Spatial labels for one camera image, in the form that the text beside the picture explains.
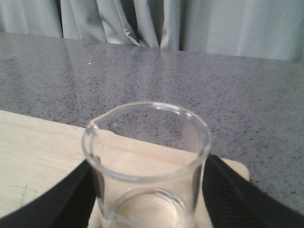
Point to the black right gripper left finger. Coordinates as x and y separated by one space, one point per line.
66 205

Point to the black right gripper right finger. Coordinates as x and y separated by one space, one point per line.
233 202

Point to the clear glass measuring beaker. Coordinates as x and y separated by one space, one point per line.
147 160

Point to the light wooden cutting board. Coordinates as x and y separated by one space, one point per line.
35 154

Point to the grey pleated curtain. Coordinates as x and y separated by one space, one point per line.
271 29

